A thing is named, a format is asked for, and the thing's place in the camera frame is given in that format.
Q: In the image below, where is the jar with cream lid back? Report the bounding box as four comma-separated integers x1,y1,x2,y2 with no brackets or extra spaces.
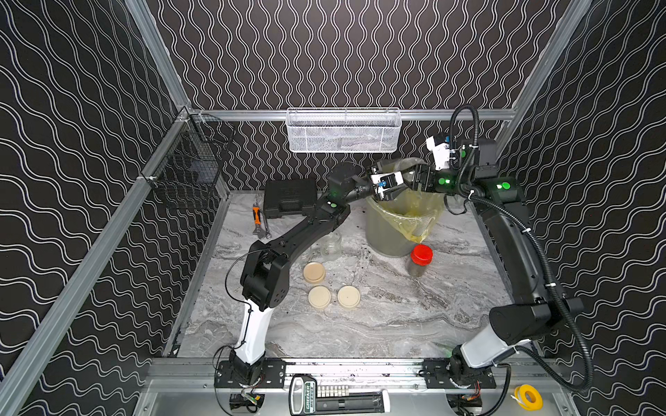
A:
375,157,425,174

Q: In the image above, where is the jar with cream lid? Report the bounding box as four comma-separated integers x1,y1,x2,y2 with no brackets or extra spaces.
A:
375,157,425,174
319,232,343,262

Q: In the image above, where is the jar with cream lid front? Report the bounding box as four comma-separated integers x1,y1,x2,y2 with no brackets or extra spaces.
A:
319,232,343,262

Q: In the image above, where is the glass jar with tea leaves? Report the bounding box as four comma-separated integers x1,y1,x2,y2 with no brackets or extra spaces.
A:
300,247,319,263

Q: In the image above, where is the tan jar lid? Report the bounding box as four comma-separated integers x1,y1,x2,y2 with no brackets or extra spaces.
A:
303,262,326,285

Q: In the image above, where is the cream lid of back jar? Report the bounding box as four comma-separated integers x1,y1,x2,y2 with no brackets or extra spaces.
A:
308,286,332,310

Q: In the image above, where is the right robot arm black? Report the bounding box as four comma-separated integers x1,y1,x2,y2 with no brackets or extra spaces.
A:
410,136,593,392

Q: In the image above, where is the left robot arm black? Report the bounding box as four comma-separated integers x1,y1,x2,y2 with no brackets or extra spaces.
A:
230,162,406,384

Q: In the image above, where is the trash bin with yellow bag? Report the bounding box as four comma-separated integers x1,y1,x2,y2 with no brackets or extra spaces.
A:
365,189,445,258

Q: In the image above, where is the jar with red lid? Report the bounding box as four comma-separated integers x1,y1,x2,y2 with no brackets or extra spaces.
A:
407,244,434,277

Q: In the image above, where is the black plastic tool case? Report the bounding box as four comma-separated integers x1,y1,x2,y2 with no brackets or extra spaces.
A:
264,179,317,219

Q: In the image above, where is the yellow tape roll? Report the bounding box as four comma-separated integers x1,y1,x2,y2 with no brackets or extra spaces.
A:
512,384,544,412

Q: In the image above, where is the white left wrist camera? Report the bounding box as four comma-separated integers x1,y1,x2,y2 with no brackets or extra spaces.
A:
370,171,405,199

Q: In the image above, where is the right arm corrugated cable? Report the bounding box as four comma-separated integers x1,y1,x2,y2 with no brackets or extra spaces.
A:
446,103,595,393

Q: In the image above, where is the white wire mesh basket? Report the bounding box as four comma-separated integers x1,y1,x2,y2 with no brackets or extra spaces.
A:
285,107,402,154

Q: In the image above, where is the orange handled wrench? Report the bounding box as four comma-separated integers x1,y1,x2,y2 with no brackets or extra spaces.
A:
253,203,272,239

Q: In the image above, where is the black wire basket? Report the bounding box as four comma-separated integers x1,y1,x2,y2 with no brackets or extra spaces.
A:
139,106,223,213

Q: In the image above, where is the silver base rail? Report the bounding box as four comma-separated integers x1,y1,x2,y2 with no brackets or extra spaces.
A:
145,357,563,392

